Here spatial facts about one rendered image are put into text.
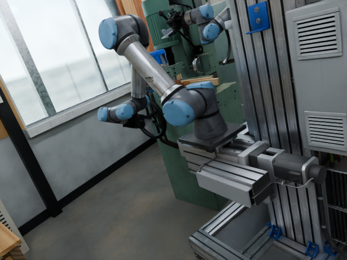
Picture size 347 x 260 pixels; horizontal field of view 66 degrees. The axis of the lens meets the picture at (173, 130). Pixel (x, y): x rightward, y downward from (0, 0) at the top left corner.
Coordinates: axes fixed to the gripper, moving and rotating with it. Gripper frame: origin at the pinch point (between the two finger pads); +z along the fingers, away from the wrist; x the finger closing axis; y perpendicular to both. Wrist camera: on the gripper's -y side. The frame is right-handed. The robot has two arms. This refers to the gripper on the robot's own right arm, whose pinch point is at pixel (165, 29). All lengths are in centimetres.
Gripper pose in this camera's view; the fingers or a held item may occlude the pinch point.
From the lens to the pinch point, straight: 176.1
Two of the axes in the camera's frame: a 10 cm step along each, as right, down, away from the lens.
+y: -6.4, -3.7, -6.7
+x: -2.8, 9.3, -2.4
